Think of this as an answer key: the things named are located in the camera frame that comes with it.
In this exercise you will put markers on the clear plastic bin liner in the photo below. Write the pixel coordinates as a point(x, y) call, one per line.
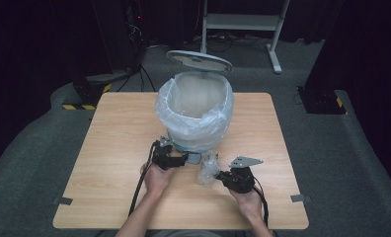
point(196, 133)

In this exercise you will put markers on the grey tape piece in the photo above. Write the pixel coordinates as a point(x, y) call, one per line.
point(300, 198)
point(63, 200)

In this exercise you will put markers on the dark stand with striped base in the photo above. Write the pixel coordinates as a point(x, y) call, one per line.
point(88, 95)
point(322, 102)

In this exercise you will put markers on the person's right hand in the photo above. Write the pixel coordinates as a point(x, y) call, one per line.
point(248, 202)

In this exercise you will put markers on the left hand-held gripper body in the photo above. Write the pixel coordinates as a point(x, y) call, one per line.
point(164, 156)

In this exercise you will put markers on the clear plastic wrapper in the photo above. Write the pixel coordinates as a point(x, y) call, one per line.
point(208, 169)

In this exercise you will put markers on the white pedal trash can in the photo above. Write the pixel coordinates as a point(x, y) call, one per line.
point(198, 62)

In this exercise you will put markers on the person's left hand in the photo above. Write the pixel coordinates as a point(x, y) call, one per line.
point(157, 181)

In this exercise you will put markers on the white metal stand frame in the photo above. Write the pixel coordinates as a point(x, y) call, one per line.
point(243, 21)

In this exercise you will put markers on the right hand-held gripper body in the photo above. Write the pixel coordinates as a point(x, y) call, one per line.
point(241, 177)

